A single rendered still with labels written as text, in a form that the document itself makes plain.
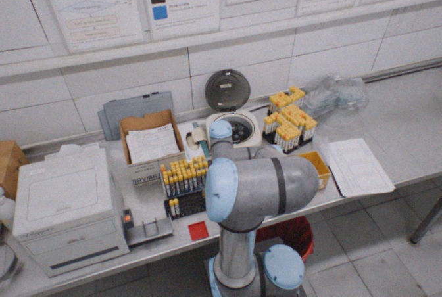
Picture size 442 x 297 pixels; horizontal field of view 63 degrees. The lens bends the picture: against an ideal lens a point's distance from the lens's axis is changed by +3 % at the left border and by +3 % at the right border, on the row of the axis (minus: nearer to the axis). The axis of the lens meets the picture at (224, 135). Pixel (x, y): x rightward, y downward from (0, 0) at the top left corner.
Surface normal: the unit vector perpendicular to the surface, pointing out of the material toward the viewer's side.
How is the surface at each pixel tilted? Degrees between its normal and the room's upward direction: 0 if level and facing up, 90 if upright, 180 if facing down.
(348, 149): 1
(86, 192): 0
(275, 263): 9
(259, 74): 90
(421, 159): 0
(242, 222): 90
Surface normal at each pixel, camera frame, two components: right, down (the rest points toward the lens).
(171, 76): 0.31, 0.68
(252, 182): 0.06, -0.37
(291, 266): 0.15, -0.66
